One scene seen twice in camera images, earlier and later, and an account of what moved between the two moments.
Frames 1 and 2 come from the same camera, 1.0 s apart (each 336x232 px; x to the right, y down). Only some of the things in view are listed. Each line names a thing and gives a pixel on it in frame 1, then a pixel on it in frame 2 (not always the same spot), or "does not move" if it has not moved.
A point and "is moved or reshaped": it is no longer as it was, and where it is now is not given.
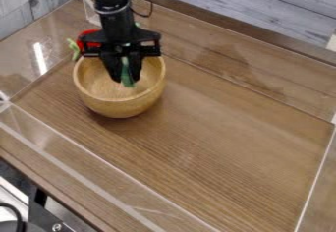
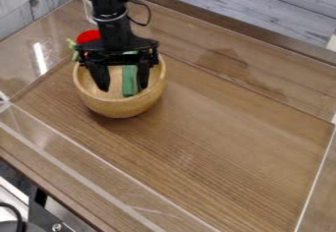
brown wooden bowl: (107, 96) does not move
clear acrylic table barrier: (109, 196) does not move
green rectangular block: (126, 74) is moved or reshaped
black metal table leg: (42, 198) does not move
